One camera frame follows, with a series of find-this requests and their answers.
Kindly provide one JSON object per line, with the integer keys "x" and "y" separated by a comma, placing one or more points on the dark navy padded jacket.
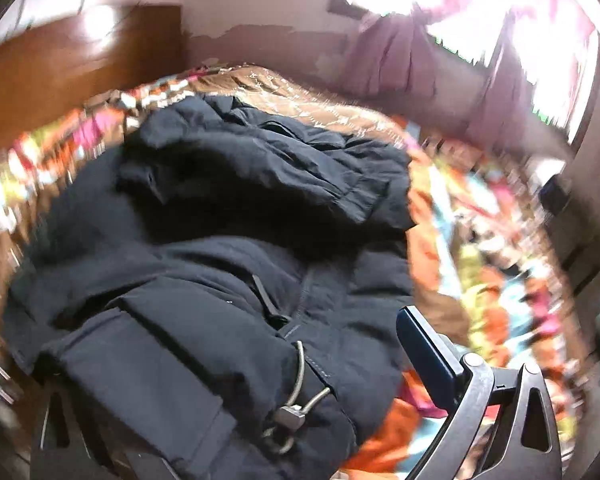
{"x": 205, "y": 285}

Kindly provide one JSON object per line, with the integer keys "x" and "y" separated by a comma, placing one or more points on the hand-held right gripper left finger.
{"x": 75, "y": 432}

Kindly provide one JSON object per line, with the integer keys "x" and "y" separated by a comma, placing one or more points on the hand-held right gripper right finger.
{"x": 437, "y": 360}

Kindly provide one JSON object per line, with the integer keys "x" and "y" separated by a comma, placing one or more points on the pink tied curtain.
{"x": 525, "y": 80}
{"x": 390, "y": 55}

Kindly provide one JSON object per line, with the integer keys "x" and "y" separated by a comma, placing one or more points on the colourful printed bedspread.
{"x": 480, "y": 270}

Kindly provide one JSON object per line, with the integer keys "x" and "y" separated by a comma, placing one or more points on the wooden headboard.
{"x": 80, "y": 70}

